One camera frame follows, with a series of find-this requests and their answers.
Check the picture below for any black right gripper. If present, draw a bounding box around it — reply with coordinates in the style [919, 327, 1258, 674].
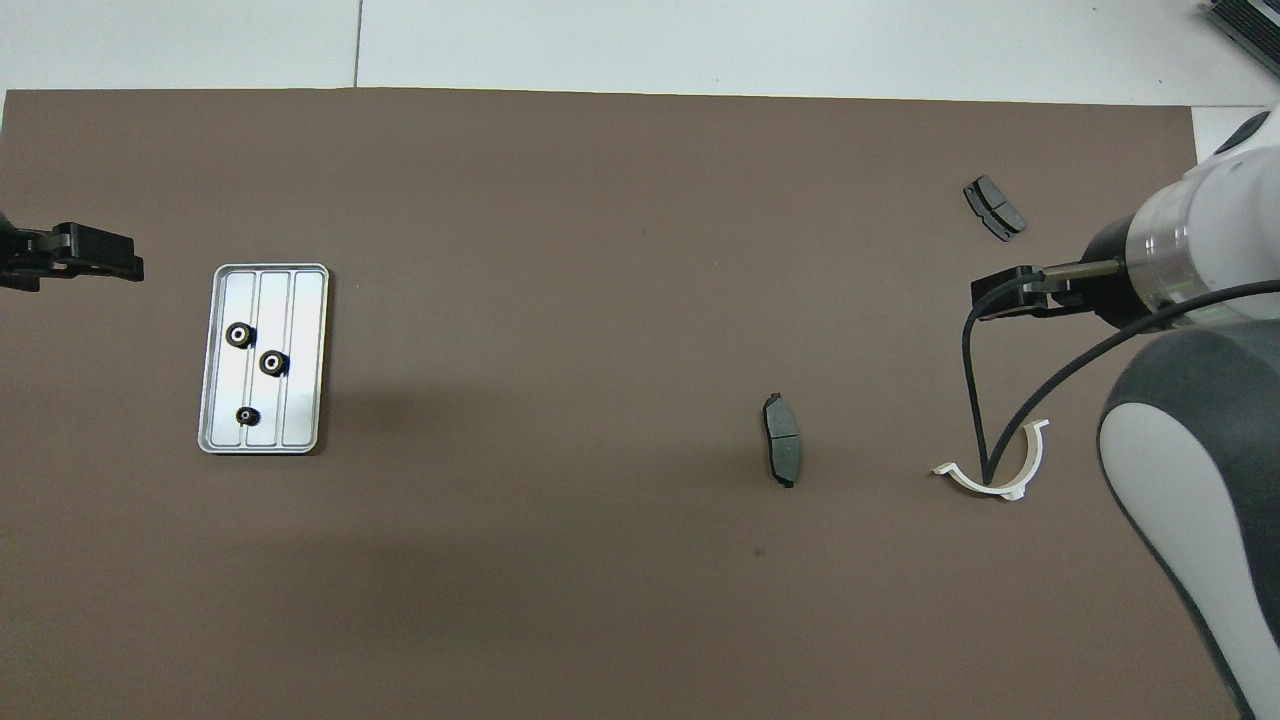
[972, 215, 1146, 329]

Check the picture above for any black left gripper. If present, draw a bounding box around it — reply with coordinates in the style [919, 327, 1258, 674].
[0, 208, 144, 293]

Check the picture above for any silver metal tray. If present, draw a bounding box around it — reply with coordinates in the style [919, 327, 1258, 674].
[197, 263, 330, 456]

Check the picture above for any grooved grey brake pad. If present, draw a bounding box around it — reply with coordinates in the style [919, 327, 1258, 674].
[963, 175, 1028, 243]

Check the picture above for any white semicircular plastic clamp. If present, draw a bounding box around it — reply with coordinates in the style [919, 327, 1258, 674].
[932, 419, 1050, 501]

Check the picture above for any long grey brake pad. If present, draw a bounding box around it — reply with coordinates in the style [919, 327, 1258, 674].
[762, 391, 803, 490]

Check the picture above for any grey ribbed metal block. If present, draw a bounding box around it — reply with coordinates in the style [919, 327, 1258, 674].
[1205, 0, 1280, 76]

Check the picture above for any brown table mat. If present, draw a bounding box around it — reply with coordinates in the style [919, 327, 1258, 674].
[0, 88, 1256, 720]

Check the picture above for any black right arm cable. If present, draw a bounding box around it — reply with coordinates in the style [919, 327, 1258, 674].
[962, 260, 1280, 491]

